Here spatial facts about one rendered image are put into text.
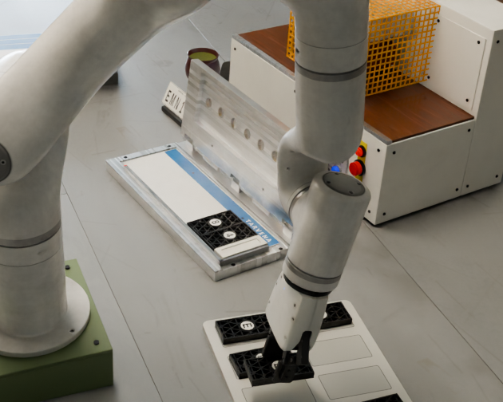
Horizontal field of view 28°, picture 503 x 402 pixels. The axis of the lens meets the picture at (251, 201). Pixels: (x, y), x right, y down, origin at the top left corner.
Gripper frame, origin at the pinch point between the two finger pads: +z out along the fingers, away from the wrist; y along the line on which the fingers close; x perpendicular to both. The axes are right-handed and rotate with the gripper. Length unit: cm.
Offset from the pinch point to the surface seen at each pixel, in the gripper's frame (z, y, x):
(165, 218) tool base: 8, -49, -6
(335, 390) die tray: 5.1, 0.9, 10.9
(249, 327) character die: 6.1, -15.1, 1.1
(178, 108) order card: 5, -93, 5
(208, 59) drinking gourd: -4, -102, 12
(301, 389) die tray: 6.3, -0.4, 5.8
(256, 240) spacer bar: 3.6, -38.0, 8.2
